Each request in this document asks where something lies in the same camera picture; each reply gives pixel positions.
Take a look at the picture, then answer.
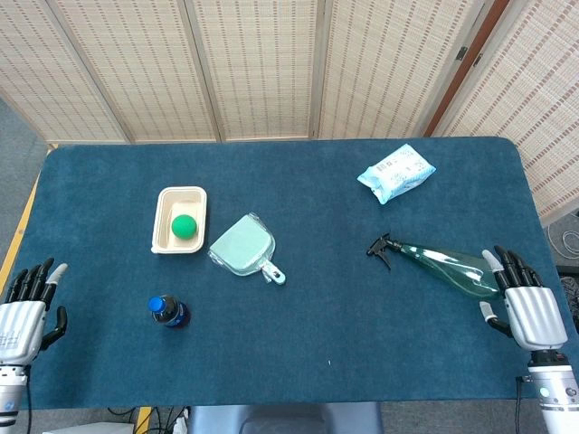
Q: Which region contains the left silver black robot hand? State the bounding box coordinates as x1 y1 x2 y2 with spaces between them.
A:
0 258 69 365

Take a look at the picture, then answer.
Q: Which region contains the wide beige woven folding screen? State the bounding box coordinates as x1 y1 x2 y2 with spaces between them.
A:
0 0 498 144

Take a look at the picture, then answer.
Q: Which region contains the green ball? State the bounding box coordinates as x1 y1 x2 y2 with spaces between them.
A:
171 214 198 240

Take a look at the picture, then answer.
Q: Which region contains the white box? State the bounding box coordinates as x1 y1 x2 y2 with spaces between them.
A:
58 420 136 434

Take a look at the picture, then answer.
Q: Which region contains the white floor cable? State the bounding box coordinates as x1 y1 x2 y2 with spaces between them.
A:
547 221 579 259

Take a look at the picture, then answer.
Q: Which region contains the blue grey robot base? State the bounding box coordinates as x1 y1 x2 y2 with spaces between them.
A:
187 401 384 434

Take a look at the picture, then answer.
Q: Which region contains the green spray bottle black trigger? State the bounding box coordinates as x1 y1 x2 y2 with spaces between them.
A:
365 232 507 302

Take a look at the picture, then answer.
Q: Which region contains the dark blue table cloth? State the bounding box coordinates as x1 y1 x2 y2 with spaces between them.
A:
7 137 572 410

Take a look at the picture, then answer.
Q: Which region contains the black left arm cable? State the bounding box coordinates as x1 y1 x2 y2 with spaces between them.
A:
24 370 35 434

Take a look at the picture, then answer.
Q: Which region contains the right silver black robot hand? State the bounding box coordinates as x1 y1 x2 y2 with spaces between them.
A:
479 245 569 353

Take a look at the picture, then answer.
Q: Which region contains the small cola bottle blue cap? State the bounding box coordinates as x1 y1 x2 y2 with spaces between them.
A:
148 294 191 330

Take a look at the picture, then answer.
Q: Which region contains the light blue wet wipes pack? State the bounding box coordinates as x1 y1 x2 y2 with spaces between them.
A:
356 143 437 207

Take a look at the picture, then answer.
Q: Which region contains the beige plastic food container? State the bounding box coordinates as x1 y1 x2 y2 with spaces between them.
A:
150 186 209 256

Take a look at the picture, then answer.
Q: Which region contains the brown wooden post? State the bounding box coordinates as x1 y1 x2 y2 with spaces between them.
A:
423 0 511 137

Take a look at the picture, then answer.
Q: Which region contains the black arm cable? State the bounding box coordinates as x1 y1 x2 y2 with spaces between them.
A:
24 370 35 434
515 375 533 434

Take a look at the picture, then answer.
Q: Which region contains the black floor object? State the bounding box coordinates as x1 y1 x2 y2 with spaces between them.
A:
556 265 579 326

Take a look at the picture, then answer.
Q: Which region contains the narrow beige woven folding screen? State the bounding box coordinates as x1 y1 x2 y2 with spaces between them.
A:
432 0 579 225

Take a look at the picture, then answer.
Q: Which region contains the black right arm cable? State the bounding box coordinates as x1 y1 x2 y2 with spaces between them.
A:
515 375 533 434

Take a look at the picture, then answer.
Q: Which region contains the mint green wrapped dustpan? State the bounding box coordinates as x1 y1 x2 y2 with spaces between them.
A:
207 212 287 286

